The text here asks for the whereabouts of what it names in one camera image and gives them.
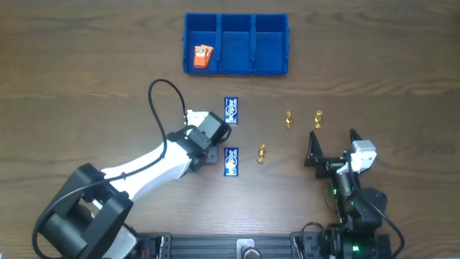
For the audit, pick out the blue candy pack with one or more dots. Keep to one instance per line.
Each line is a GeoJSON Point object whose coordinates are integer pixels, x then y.
{"type": "Point", "coordinates": [231, 108]}
{"type": "Point", "coordinates": [231, 162]}

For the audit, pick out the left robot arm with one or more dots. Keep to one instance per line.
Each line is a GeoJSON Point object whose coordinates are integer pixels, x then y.
{"type": "Point", "coordinates": [154, 169]}

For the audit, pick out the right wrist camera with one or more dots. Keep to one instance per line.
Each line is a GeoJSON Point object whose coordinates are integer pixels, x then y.
{"type": "Point", "coordinates": [363, 154]}

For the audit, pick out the gold wrapped candy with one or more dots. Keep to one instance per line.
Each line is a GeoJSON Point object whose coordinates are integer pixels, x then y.
{"type": "Point", "coordinates": [318, 119]}
{"type": "Point", "coordinates": [261, 154]}
{"type": "Point", "coordinates": [288, 119]}

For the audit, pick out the mounting rail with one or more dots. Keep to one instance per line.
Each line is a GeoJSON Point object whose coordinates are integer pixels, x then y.
{"type": "Point", "coordinates": [208, 248]}

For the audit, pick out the blue tray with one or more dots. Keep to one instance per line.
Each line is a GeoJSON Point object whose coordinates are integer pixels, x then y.
{"type": "Point", "coordinates": [235, 54]}

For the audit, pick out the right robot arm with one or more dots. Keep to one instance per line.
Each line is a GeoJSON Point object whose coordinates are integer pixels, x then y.
{"type": "Point", "coordinates": [363, 212]}

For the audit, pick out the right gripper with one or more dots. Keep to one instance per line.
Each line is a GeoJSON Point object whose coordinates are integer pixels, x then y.
{"type": "Point", "coordinates": [328, 165]}

